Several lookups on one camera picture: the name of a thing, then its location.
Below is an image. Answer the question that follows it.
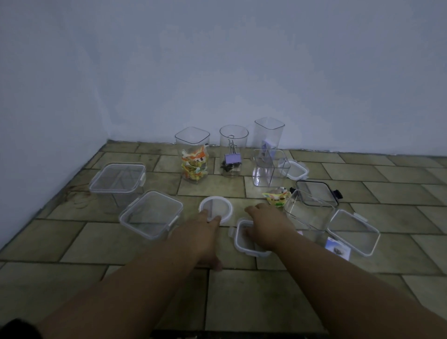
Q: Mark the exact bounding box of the purple binder clip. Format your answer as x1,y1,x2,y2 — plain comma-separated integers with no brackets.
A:
225,139,243,165

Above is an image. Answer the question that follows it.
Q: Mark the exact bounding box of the black sleeve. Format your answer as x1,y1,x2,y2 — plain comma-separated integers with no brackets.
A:
0,318,43,339

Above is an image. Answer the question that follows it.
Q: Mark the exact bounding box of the black-rimmed clear lid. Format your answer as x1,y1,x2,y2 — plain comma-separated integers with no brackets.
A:
289,179,344,207

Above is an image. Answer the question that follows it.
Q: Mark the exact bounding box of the round white-rimmed lid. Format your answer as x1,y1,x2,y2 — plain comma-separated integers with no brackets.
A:
198,196,234,224

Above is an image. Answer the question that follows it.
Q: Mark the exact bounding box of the yellow snack packet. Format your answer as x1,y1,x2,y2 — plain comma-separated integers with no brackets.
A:
262,188,292,208

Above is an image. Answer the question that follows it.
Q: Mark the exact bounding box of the small square clear container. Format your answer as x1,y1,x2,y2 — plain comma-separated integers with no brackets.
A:
251,149,291,188

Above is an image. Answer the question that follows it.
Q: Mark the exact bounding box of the large clear container one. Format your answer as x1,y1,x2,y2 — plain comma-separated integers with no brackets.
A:
88,162,147,195

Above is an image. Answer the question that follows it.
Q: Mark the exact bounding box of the white box with blue print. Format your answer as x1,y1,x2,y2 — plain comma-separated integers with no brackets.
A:
324,237,351,260

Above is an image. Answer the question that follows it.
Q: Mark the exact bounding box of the person's right forearm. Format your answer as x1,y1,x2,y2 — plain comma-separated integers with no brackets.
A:
272,230,447,339

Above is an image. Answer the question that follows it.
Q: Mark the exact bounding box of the round clear jar with clips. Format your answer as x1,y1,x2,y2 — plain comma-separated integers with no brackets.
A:
219,124,250,177

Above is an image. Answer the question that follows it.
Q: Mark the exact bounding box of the person's left forearm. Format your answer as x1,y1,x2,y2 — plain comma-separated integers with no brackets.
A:
34,234,210,339

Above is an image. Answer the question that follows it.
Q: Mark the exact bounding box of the person's left hand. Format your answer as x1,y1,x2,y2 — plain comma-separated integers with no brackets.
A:
167,210,224,272

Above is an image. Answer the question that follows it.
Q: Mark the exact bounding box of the large clear container two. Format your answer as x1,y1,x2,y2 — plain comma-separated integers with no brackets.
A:
118,190,185,242

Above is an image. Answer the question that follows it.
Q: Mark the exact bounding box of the medium clear container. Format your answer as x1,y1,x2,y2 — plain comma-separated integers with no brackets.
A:
326,209,381,258

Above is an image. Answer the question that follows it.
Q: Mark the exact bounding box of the large rectangular clear container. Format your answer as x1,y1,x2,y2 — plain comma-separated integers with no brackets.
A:
284,190,339,242

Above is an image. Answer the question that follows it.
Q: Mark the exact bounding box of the person's right hand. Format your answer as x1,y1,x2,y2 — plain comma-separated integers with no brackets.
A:
244,203,301,252

